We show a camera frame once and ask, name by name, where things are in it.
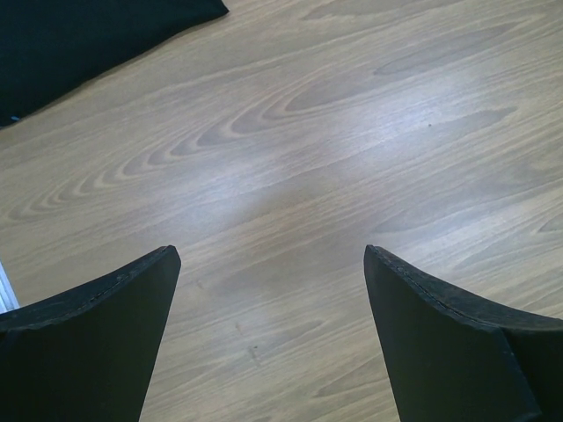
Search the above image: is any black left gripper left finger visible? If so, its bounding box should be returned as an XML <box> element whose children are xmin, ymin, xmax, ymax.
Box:
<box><xmin>1</xmin><ymin>245</ymin><xmax>181</xmax><ymax>421</ymax></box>

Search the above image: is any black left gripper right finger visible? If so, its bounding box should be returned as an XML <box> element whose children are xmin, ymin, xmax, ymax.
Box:
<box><xmin>363</xmin><ymin>245</ymin><xmax>562</xmax><ymax>421</ymax></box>

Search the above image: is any black folded t-shirt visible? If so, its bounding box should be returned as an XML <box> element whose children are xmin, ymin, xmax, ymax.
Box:
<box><xmin>1</xmin><ymin>0</ymin><xmax>229</xmax><ymax>127</ymax></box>

